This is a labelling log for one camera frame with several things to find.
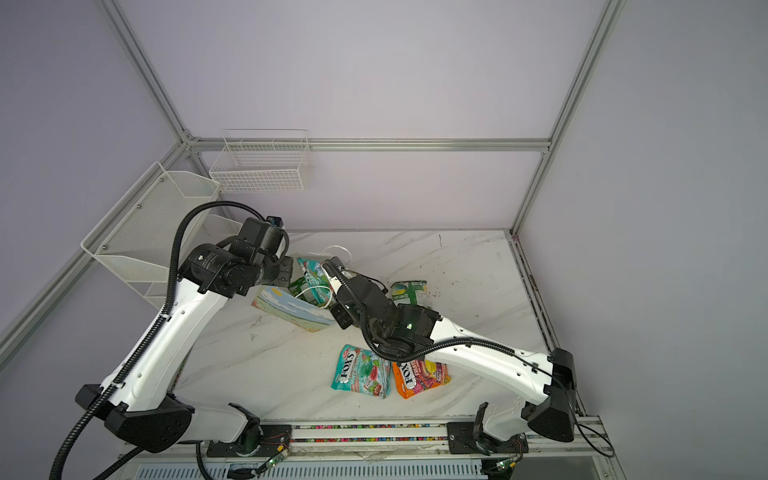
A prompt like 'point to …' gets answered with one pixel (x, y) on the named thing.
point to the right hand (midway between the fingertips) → (333, 286)
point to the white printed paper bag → (293, 308)
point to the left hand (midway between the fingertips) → (276, 270)
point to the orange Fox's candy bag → (414, 376)
